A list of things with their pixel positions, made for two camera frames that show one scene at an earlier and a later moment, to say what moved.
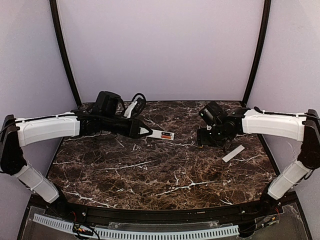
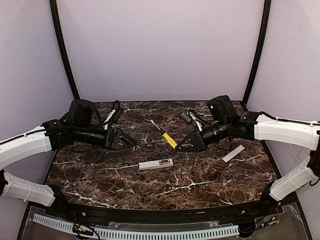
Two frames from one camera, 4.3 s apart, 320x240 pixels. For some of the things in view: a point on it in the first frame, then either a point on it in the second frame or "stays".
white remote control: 159,134 to 154,164
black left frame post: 55,9 stays
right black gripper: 204,137 to 197,139
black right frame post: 261,51 stays
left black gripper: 132,128 to 110,138
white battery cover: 233,153 stays
